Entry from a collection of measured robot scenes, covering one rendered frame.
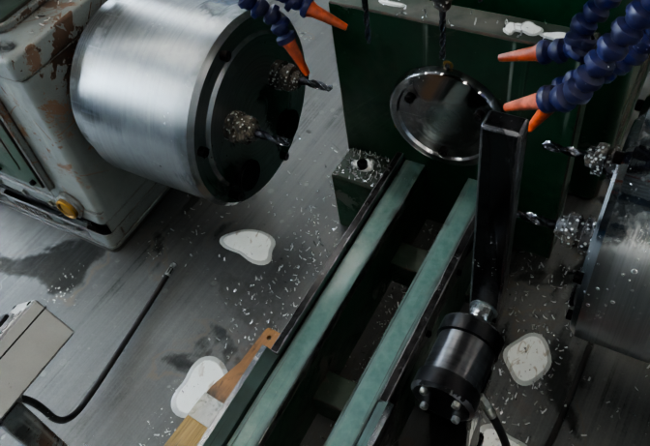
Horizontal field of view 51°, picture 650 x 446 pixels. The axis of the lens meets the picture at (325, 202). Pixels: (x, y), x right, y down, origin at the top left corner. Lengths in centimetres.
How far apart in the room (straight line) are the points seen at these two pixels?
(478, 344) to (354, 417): 17
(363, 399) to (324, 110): 60
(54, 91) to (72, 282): 31
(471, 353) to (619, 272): 14
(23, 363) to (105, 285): 38
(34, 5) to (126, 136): 21
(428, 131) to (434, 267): 17
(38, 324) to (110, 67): 31
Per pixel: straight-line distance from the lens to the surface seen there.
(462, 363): 62
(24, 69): 88
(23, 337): 70
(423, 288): 80
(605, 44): 52
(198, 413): 90
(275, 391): 76
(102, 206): 103
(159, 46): 80
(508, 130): 50
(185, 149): 77
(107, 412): 95
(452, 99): 82
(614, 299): 63
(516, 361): 90
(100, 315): 103
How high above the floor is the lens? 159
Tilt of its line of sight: 49 degrees down
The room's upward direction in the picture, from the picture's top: 11 degrees counter-clockwise
